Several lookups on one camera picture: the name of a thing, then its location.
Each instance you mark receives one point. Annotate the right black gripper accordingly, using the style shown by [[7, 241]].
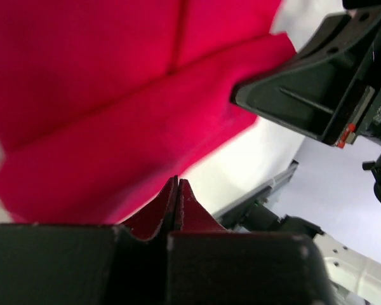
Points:
[[330, 90]]

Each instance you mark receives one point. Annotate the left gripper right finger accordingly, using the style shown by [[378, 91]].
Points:
[[190, 215]]

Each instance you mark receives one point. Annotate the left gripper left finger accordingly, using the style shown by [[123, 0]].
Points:
[[156, 216]]

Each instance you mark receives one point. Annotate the bright red t-shirt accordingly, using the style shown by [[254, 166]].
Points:
[[102, 101]]

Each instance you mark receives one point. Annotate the aluminium mounting rail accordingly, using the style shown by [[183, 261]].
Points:
[[234, 213]]

